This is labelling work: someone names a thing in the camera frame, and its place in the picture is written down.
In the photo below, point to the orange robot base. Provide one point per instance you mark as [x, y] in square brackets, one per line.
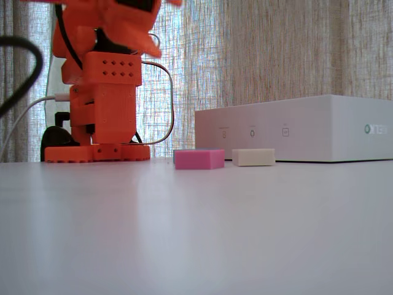
[104, 116]

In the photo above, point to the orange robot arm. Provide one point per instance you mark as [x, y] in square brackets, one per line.
[110, 72]

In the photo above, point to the pink foam cuboid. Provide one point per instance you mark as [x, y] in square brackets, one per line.
[198, 159]

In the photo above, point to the cream foam cuboid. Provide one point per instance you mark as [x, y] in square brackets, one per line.
[253, 157]

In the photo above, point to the white cardboard box bin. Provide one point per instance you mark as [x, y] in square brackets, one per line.
[307, 132]

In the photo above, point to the black table clamp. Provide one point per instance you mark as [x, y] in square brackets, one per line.
[56, 138]

